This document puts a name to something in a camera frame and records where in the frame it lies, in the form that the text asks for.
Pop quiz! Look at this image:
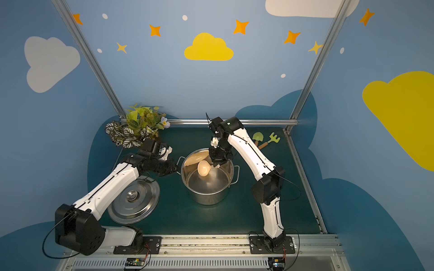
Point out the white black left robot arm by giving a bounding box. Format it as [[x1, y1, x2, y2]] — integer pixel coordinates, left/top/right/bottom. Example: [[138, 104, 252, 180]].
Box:
[[52, 139, 177, 256]]

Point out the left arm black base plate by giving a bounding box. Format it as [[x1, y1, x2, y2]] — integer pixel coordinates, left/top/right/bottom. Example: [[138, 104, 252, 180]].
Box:
[[113, 236, 162, 255]]

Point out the stainless steel stock pot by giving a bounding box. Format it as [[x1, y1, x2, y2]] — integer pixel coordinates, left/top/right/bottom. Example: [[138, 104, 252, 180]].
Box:
[[176, 149, 240, 206]]

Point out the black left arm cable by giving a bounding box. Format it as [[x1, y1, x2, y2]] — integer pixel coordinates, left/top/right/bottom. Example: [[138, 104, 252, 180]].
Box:
[[42, 211, 80, 260]]

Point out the artificial potted plant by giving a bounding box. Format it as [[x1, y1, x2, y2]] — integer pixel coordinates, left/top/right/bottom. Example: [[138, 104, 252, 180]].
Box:
[[105, 104, 171, 149]]

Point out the aluminium frame post right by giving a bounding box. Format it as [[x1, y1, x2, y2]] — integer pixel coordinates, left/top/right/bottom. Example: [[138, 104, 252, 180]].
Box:
[[284, 0, 358, 135]]

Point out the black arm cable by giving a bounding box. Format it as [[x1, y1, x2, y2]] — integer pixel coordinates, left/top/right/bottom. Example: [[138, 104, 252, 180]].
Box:
[[42, 211, 80, 260], [271, 169, 302, 202]]

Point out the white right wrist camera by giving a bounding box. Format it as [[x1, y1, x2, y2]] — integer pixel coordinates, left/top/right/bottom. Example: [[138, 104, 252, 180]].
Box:
[[210, 137, 220, 149]]

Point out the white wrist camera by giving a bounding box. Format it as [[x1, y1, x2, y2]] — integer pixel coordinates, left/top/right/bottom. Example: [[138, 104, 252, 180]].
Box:
[[158, 143, 173, 161], [210, 137, 220, 149]]

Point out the beige plastic ladle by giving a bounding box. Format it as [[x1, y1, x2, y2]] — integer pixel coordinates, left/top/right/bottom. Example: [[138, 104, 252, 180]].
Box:
[[197, 160, 220, 177]]

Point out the aluminium frame post left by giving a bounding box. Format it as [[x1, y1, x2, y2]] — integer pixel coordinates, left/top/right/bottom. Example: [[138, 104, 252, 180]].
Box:
[[52, 0, 126, 119]]

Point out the stainless steel pot lid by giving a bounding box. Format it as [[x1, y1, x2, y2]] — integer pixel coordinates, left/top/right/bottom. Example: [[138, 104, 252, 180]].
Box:
[[107, 176, 160, 225]]

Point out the left green circuit board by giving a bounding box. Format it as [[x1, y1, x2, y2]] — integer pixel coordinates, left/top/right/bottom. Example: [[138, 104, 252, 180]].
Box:
[[125, 258, 146, 268]]

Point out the aluminium rear crossbar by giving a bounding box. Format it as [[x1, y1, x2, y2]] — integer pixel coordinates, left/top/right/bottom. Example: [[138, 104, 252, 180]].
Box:
[[167, 119, 298, 126]]

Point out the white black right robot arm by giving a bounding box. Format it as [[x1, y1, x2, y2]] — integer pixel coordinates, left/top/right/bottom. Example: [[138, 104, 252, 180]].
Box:
[[208, 117, 286, 251]]

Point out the green trowel wooden handle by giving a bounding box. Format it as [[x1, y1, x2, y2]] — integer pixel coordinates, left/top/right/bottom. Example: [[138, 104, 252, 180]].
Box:
[[252, 132, 264, 146]]

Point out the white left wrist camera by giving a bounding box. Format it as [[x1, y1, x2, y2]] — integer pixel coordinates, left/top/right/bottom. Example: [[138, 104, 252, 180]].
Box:
[[158, 143, 173, 161]]

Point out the aluminium frame post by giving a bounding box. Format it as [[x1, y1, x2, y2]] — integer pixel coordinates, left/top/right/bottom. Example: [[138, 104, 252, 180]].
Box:
[[284, 0, 358, 135], [52, 0, 126, 119]]

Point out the green circuit board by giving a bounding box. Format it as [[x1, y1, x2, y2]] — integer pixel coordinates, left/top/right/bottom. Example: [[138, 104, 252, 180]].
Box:
[[125, 258, 146, 268], [267, 257, 286, 271]]

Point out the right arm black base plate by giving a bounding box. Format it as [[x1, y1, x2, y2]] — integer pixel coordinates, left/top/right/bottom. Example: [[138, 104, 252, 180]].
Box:
[[248, 235, 297, 255]]

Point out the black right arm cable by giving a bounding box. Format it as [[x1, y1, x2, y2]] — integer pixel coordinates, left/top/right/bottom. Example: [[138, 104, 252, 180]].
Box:
[[271, 169, 302, 202]]

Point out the right green circuit board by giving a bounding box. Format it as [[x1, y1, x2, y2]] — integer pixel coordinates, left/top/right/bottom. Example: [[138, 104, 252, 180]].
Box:
[[267, 257, 286, 271]]

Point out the green hand rake wooden handle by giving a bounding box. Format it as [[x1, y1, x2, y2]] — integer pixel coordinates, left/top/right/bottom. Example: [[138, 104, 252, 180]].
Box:
[[258, 132, 280, 150]]

